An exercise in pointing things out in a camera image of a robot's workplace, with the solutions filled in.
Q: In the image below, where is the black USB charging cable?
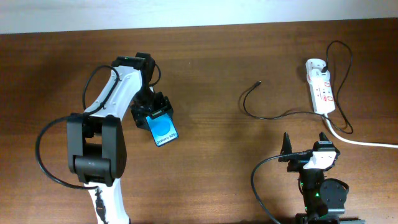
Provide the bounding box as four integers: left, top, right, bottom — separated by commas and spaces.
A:
238, 40, 354, 134

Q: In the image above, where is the white power strip cord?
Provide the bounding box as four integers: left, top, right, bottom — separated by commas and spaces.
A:
322, 113, 398, 149

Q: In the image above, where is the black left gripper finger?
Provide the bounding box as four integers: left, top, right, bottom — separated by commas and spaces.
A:
154, 92, 174, 116
131, 107, 150, 131

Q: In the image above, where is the blue Galaxy smartphone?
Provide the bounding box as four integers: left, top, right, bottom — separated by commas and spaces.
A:
146, 113, 178, 147

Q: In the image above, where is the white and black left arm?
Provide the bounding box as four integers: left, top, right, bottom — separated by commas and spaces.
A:
67, 52, 174, 223

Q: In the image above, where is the white USB charger plug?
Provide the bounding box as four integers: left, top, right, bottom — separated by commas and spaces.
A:
307, 68, 330, 85

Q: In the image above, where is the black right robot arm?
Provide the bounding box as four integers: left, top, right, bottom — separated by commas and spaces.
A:
182, 121, 349, 223

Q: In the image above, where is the white power strip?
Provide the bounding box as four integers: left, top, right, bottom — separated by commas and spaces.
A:
305, 58, 335, 114

